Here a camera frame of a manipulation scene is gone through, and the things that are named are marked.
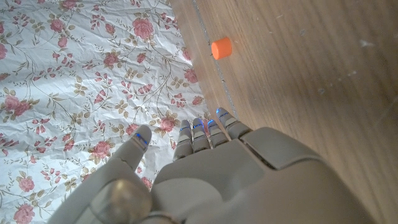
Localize floral printed backdrop cloth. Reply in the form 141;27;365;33
0;0;211;224

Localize small orange cap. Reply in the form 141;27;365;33
211;37;233;61

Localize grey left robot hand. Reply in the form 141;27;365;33
46;107;377;224

